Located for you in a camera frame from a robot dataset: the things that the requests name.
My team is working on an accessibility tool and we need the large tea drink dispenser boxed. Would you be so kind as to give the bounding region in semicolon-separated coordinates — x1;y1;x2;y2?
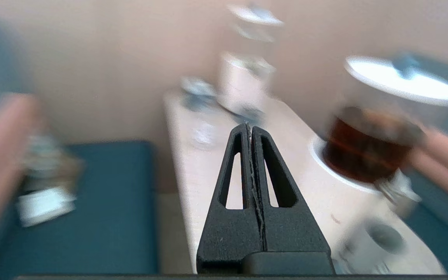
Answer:
310;52;448;249

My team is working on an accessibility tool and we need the green snack packet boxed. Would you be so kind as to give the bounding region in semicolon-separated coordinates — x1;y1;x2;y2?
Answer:
24;134;82;191

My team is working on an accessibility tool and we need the white folded napkin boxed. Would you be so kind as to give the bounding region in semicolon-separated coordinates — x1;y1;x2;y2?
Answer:
16;187;77;228

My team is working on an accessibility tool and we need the small blue tissue box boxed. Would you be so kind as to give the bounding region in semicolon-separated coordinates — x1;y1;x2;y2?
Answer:
181;76;217;110

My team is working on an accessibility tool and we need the large white dispenser lid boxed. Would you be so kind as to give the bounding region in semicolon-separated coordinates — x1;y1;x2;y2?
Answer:
345;52;448;107

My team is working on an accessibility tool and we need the grey-blue plastic cup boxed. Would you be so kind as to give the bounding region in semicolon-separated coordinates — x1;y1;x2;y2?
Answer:
345;216;407;269

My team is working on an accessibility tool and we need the small white dispenser lid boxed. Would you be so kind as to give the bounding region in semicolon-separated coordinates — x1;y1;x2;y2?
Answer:
228;4;283;26

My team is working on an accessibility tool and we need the metal dispenser tap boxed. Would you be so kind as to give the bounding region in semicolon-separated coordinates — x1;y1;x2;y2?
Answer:
376;171;421;216

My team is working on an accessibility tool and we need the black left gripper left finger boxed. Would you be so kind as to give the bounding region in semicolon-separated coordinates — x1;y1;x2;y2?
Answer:
197;124;265;273

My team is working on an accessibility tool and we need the small water drink dispenser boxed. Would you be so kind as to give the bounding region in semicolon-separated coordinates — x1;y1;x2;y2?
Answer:
216;4;283;114

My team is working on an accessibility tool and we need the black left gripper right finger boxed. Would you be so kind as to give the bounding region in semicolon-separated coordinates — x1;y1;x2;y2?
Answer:
250;125;331;253

